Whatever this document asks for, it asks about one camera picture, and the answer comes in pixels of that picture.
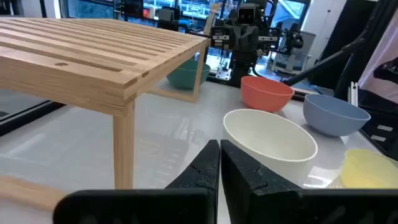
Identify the orange bowl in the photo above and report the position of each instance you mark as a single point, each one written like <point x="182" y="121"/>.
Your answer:
<point x="264" y="96"/>

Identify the aluminium extrusion post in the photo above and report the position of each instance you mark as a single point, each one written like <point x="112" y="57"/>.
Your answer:
<point x="354" y="93"/>

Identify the tan cardboard board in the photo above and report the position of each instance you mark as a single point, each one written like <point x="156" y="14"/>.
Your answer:
<point x="211" y="18"/>

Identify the white bowl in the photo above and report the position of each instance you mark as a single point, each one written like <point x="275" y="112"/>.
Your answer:
<point x="267" y="137"/>

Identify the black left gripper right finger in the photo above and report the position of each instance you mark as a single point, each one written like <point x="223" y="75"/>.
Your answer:
<point x="248" y="186"/>

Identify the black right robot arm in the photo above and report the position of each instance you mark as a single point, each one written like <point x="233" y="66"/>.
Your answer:
<point x="244" y="62"/>

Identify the blue bowl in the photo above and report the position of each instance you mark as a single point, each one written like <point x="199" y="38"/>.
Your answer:
<point x="332" y="118"/>

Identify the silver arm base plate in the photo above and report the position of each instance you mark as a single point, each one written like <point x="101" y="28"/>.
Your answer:
<point x="223" y="74"/>

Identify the slatted wooden shelf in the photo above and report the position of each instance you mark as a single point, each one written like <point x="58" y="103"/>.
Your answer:
<point x="93" y="46"/>

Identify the black box with white labels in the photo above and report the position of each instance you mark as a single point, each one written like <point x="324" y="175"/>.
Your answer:
<point x="379" y="124"/>

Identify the black diagonal frame pole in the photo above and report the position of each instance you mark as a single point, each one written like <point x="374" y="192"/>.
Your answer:
<point x="326" y="60"/>

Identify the teal bowl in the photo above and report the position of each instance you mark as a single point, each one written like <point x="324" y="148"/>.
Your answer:
<point x="183" y="77"/>

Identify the translucent yellow bowl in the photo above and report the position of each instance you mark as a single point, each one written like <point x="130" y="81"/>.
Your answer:
<point x="367" y="171"/>

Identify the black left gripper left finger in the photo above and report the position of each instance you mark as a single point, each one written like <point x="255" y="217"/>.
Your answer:
<point x="199" y="199"/>

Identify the black device on white stand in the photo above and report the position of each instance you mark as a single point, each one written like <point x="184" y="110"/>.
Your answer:
<point x="293" y="40"/>

